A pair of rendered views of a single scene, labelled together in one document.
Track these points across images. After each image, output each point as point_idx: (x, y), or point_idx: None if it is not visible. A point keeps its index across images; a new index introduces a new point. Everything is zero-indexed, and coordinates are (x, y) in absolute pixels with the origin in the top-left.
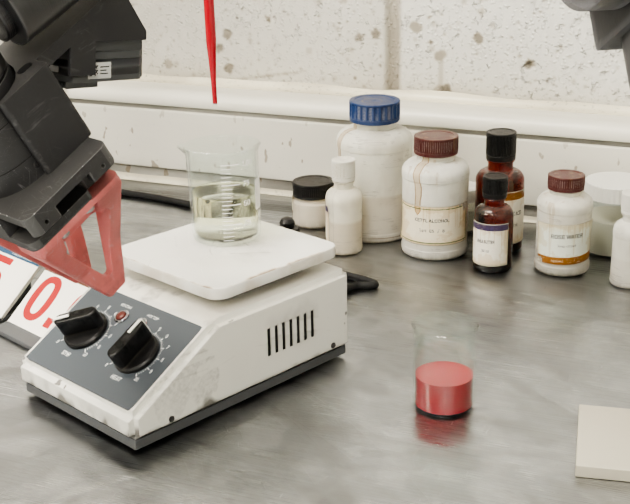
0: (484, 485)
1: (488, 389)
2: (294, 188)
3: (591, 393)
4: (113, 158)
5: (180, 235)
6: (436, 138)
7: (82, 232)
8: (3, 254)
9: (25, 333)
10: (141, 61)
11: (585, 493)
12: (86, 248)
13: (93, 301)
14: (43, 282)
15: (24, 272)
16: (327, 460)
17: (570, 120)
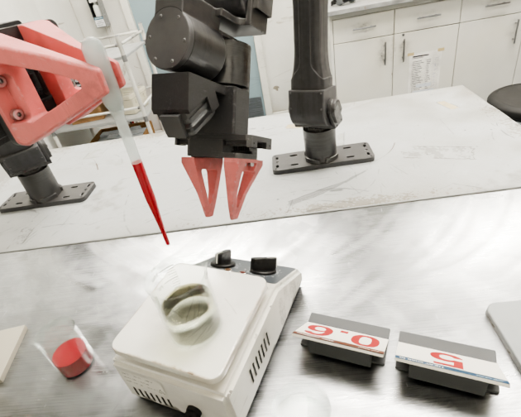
0: (69, 308)
1: (47, 390)
2: None
3: None
4: (174, 143)
5: (232, 315)
6: None
7: (227, 200)
8: (454, 367)
9: (358, 329)
10: (164, 129)
11: (28, 318)
12: (228, 208)
13: (269, 278)
14: (375, 346)
15: (407, 354)
16: (136, 298)
17: None
